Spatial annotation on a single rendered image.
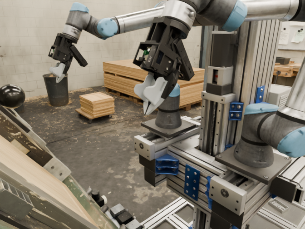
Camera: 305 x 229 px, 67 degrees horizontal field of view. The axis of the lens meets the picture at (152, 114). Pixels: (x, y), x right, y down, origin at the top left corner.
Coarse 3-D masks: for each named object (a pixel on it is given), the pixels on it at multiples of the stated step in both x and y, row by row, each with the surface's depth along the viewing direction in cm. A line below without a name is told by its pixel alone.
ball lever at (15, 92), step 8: (0, 88) 34; (8, 88) 34; (16, 88) 35; (0, 96) 34; (8, 96) 34; (16, 96) 34; (24, 96) 36; (0, 104) 34; (8, 104) 34; (16, 104) 35
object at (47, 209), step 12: (0, 168) 40; (12, 180) 41; (24, 180) 46; (24, 192) 43; (36, 192) 46; (36, 204) 46; (48, 204) 47; (60, 204) 53; (36, 216) 46; (48, 216) 48; (60, 216) 50; (72, 216) 52; (60, 228) 51; (72, 228) 53; (84, 228) 55; (96, 228) 62
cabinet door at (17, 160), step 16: (0, 144) 69; (0, 160) 55; (16, 160) 68; (32, 160) 87; (32, 176) 67; (48, 176) 87; (48, 192) 66; (64, 192) 86; (80, 208) 82; (96, 224) 80
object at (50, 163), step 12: (0, 120) 81; (0, 132) 82; (12, 132) 85; (24, 132) 87; (24, 144) 89; (36, 144) 92; (36, 156) 93; (48, 156) 96; (48, 168) 97; (60, 168) 101; (60, 180) 103
